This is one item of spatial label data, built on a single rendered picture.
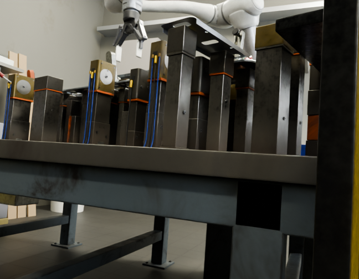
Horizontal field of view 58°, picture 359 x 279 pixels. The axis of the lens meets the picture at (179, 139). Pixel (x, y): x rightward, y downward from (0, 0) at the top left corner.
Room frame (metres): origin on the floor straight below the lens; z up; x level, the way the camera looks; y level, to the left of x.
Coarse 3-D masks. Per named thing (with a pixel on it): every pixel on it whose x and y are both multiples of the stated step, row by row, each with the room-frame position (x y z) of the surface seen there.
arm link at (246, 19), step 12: (228, 0) 1.65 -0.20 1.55; (240, 0) 1.57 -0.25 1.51; (252, 0) 1.55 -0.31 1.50; (228, 12) 1.64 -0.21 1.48; (240, 12) 1.59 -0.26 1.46; (252, 12) 1.57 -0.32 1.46; (240, 24) 1.62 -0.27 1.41; (252, 24) 1.62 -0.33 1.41; (252, 36) 1.64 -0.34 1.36; (252, 48) 1.66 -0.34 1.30
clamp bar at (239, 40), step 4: (236, 28) 1.23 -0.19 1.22; (232, 32) 1.24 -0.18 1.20; (236, 32) 1.23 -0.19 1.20; (236, 36) 1.26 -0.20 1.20; (240, 36) 1.25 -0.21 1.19; (244, 36) 1.26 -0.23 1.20; (236, 40) 1.26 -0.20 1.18; (240, 40) 1.24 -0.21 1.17; (236, 44) 1.26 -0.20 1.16; (240, 44) 1.24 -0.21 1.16
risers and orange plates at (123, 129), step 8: (72, 104) 1.61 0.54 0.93; (80, 104) 1.64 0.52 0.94; (72, 112) 1.61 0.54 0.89; (80, 112) 1.65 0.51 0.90; (128, 112) 1.31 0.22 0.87; (72, 120) 1.57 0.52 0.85; (80, 120) 1.58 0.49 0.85; (72, 128) 1.56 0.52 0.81; (64, 136) 1.62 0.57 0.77; (72, 136) 1.56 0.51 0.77; (120, 136) 1.33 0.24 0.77; (120, 144) 1.33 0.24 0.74
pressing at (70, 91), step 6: (234, 60) 0.95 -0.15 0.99; (240, 60) 0.94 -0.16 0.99; (246, 60) 0.93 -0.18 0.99; (252, 60) 0.93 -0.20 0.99; (234, 66) 1.02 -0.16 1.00; (240, 66) 1.02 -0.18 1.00; (246, 66) 1.02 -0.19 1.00; (252, 66) 1.01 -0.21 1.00; (234, 72) 1.09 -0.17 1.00; (234, 78) 1.16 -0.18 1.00; (120, 84) 1.39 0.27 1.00; (126, 84) 1.38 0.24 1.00; (66, 90) 1.61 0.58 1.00; (72, 90) 1.60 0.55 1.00; (78, 90) 1.59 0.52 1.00; (78, 96) 1.75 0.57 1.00
